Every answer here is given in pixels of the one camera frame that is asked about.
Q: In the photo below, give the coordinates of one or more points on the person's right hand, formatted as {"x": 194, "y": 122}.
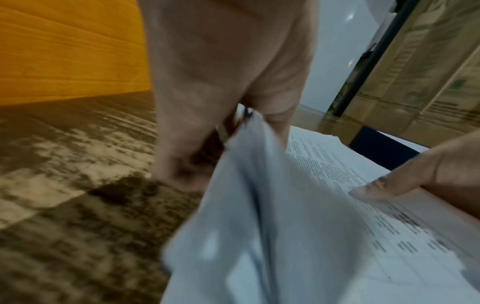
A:
{"x": 446, "y": 166}

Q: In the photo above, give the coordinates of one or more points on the person's left hand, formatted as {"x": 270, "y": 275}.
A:
{"x": 225, "y": 59}

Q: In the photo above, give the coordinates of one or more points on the printed paper stack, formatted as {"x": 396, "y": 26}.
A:
{"x": 408, "y": 255}

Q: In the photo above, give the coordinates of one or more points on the white paper sheets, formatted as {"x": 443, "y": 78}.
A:
{"x": 255, "y": 225}

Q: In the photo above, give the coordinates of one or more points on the dark blue folder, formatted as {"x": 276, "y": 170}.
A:
{"x": 382, "y": 150}

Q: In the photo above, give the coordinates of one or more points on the brown cardboard boxes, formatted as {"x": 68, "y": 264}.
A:
{"x": 431, "y": 68}

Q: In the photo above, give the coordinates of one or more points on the black metal pole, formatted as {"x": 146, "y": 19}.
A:
{"x": 369, "y": 56}

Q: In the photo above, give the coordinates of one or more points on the orange wooden panel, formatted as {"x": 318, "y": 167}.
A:
{"x": 71, "y": 50}

